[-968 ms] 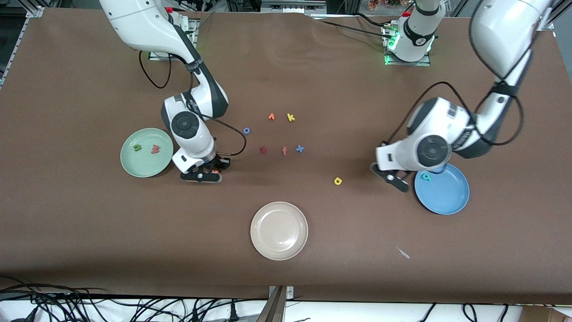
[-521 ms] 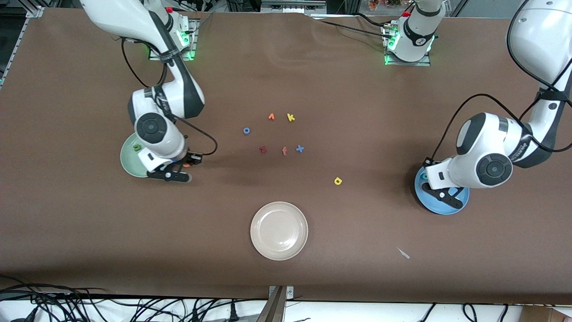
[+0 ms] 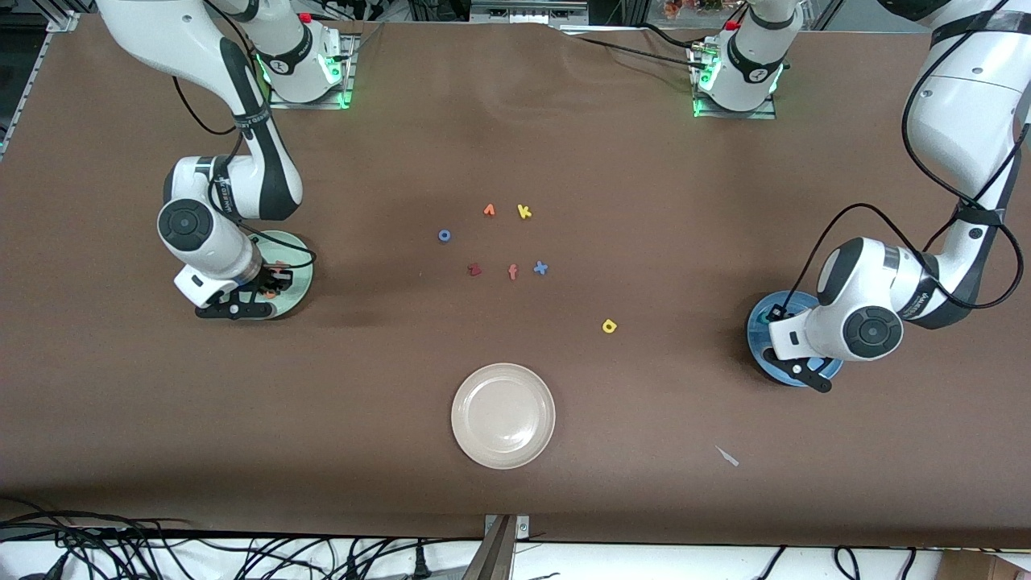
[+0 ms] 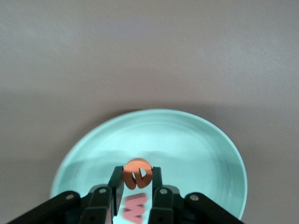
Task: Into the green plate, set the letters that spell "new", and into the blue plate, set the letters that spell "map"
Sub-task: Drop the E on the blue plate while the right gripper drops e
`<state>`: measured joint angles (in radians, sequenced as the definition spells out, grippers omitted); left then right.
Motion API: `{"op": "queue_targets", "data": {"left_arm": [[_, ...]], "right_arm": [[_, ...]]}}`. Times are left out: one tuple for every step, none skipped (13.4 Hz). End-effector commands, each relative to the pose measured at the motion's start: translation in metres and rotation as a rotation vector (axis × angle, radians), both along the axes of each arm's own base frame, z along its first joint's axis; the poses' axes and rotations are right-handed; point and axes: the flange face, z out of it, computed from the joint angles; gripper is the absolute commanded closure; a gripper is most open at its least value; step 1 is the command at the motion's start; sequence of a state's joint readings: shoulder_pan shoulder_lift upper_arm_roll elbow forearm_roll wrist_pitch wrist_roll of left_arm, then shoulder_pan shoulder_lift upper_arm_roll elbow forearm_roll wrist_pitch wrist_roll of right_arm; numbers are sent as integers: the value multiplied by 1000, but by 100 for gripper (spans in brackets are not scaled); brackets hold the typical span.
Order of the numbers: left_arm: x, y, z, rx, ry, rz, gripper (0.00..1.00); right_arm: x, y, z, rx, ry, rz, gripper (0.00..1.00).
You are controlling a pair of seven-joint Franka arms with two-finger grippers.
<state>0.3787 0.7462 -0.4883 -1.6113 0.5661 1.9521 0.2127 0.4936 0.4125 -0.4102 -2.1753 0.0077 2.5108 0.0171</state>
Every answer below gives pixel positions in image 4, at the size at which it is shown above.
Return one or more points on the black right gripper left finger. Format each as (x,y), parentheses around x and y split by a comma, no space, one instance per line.
(98,205)

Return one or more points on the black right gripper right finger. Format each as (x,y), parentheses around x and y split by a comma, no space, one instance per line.
(163,205)

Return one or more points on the pink foam letter w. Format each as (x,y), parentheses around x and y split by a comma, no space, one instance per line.
(140,201)

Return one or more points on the orange foam letter e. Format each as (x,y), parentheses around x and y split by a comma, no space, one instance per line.
(130,177)

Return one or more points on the green plate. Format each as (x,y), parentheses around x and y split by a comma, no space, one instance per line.
(175,144)

